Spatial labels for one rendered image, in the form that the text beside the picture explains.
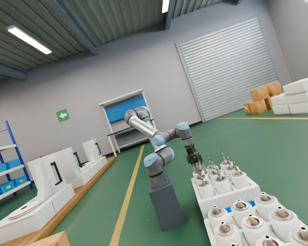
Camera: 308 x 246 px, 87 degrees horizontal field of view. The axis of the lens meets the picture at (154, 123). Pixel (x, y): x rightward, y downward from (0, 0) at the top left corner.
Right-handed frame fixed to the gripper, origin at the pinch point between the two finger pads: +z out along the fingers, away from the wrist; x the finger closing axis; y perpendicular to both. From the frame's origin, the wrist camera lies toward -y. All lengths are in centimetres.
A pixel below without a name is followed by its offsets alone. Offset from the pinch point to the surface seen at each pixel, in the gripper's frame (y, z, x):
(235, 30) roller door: -599, -244, 143
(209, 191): 4.4, 13.0, 2.6
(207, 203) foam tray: 8.5, 18.7, 0.0
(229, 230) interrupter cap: 42.7, 9.7, 14.7
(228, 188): 0.4, 15.3, 14.3
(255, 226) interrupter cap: 41.1, 9.6, 24.7
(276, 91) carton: -392, -4, 151
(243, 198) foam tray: 1.8, 22.1, 21.3
